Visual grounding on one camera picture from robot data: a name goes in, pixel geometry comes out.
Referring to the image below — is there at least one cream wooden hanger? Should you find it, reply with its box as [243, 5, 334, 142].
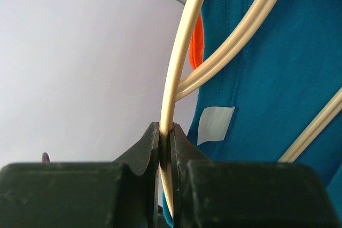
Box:
[160, 0, 341, 221]

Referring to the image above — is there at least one orange red t shirt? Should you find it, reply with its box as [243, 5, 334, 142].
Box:
[189, 13, 204, 70]

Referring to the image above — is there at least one teal blue t shirt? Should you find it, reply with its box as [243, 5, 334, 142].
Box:
[171, 0, 341, 227]

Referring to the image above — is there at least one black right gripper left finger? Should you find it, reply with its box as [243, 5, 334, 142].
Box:
[1, 122, 159, 227]

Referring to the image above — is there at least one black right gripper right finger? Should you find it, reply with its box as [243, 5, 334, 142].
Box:
[169, 124, 339, 227]

